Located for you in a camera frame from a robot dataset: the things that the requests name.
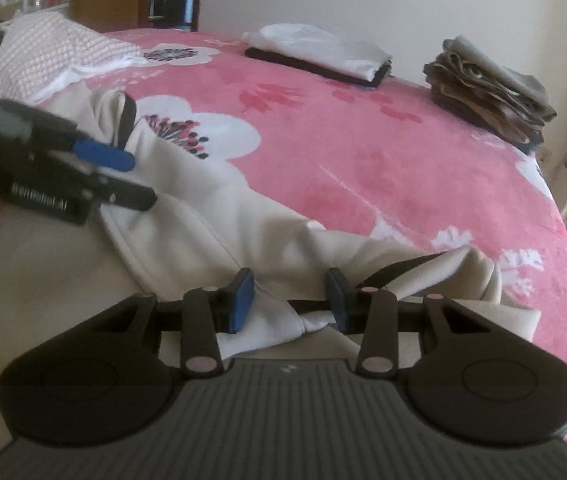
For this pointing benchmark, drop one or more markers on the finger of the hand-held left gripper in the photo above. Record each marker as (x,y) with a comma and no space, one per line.
(133,199)
(108,157)

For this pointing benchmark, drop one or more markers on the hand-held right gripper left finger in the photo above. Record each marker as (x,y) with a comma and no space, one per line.
(243,300)

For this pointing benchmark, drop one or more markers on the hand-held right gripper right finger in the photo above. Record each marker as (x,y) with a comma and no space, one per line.
(336,300)

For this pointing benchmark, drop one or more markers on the cream hooded sweatshirt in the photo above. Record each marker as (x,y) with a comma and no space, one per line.
(188,230)

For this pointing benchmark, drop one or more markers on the folded white clothes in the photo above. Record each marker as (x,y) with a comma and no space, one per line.
(313,47)

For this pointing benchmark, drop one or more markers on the stack of folded brown clothes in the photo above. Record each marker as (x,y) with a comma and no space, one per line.
(488,90)

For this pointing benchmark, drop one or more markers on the pink white checked pillow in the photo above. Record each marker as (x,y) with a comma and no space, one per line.
(48,55)

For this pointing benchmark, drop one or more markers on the pink floral blanket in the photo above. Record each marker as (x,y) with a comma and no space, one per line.
(363,160)

